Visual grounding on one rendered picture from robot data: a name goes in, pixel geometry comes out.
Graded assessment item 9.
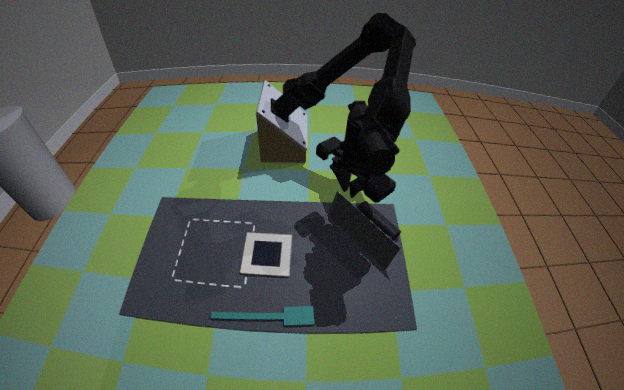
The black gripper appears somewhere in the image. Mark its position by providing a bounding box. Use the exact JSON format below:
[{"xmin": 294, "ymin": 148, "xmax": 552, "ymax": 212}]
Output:
[{"xmin": 316, "ymin": 136, "xmax": 396, "ymax": 203}]

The white square tile with dark square mark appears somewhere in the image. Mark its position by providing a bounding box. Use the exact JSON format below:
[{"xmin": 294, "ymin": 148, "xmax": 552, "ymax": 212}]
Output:
[{"xmin": 240, "ymin": 232, "xmax": 292, "ymax": 276}]

